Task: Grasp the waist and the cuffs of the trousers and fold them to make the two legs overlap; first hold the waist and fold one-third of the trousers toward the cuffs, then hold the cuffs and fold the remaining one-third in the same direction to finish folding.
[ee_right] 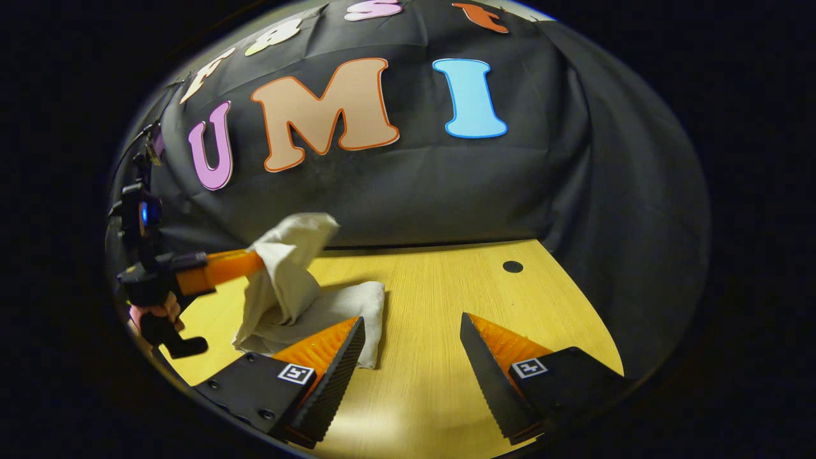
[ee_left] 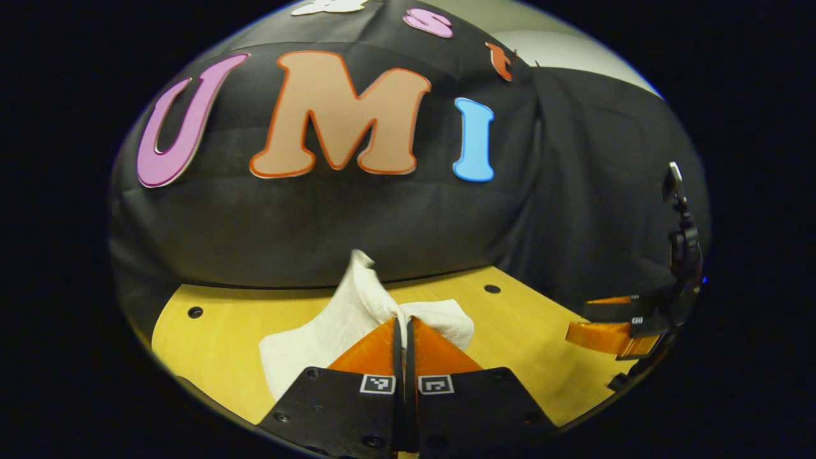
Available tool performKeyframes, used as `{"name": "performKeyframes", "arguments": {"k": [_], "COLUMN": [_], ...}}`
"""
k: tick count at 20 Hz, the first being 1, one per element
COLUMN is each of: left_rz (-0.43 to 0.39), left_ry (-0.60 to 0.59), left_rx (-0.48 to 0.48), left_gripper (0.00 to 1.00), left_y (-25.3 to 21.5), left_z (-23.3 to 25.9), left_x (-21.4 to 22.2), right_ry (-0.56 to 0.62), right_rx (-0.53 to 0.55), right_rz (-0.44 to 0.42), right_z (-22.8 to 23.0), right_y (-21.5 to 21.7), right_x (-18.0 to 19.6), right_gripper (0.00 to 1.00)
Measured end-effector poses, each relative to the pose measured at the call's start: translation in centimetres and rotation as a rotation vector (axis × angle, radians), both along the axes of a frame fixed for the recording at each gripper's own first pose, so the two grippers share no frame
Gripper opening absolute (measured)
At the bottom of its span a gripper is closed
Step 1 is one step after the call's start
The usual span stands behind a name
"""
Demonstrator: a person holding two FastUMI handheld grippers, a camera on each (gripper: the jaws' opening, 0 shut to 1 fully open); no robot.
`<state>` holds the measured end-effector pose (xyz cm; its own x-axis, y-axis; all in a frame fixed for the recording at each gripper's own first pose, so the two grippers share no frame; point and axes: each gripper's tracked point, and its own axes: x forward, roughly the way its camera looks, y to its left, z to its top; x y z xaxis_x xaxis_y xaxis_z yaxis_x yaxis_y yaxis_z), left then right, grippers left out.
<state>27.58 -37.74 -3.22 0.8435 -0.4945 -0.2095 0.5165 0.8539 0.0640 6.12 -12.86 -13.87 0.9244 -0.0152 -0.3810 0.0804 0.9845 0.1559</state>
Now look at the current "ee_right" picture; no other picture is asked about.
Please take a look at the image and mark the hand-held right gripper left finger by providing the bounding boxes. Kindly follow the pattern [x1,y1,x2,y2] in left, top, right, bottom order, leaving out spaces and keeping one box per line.
[194,317,366,449]

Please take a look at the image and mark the black backdrop cloth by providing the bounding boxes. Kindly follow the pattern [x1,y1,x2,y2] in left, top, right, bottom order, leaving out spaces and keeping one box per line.
[105,0,711,383]

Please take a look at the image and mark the white jeans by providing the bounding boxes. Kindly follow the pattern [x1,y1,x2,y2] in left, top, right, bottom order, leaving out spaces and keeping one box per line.
[231,212,387,370]

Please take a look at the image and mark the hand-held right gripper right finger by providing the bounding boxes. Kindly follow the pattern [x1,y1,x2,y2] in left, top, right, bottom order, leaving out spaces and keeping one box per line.
[460,312,629,445]

